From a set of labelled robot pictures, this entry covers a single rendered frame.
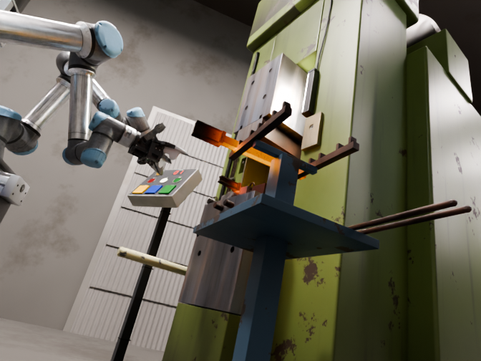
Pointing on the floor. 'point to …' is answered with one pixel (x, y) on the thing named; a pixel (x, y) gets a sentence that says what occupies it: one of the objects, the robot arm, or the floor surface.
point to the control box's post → (139, 288)
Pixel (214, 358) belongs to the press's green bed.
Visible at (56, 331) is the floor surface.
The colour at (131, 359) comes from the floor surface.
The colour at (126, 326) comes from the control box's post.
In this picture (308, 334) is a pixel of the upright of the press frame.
